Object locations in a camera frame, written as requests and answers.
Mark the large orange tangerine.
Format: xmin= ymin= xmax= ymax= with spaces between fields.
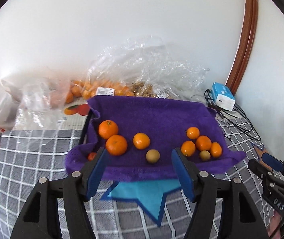
xmin=133 ymin=133 xmax=150 ymax=150

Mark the orange tangerine with stem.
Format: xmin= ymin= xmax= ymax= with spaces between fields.
xmin=98 ymin=120 xmax=119 ymax=140

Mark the purple towel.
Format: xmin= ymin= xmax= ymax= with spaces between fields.
xmin=65 ymin=96 xmax=246 ymax=182

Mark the orange mandarin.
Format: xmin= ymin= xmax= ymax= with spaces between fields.
xmin=195 ymin=135 xmax=212 ymax=152

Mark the brownish yellow longan fruit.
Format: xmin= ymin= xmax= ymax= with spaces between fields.
xmin=146 ymin=149 xmax=160 ymax=164

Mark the black cable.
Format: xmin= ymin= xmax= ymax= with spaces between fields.
xmin=204 ymin=88 xmax=262 ymax=141

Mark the black tray under towel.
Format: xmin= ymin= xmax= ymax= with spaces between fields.
xmin=79 ymin=109 xmax=93 ymax=145

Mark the grey checked bed sheet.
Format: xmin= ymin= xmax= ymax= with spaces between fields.
xmin=0 ymin=118 xmax=274 ymax=238

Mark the fruit printed carton box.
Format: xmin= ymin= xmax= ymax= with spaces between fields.
xmin=57 ymin=100 xmax=90 ymax=130

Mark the clear plastic bag of fruit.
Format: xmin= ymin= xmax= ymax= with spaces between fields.
xmin=70 ymin=36 xmax=209 ymax=103

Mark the small orange fruit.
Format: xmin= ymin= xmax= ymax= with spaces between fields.
xmin=180 ymin=141 xmax=196 ymax=157

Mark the clear plastic bag left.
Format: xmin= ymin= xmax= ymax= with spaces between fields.
xmin=13 ymin=77 xmax=70 ymax=132

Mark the person's right hand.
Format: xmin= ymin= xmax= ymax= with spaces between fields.
xmin=267 ymin=212 xmax=282 ymax=239

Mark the white paper bag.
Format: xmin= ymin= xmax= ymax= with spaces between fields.
xmin=0 ymin=80 xmax=22 ymax=130

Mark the small orange kumquat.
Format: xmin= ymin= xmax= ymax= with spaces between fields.
xmin=186 ymin=127 xmax=200 ymax=140

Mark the small red hawthorn fruit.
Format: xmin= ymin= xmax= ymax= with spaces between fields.
xmin=87 ymin=152 xmax=97 ymax=161

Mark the brown wooden door frame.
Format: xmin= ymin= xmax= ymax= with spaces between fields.
xmin=226 ymin=0 xmax=258 ymax=95

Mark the white blue charger box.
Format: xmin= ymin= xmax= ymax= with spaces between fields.
xmin=211 ymin=82 xmax=236 ymax=111

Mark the small olive longan fruit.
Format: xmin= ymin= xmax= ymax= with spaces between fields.
xmin=199 ymin=150 xmax=211 ymax=161

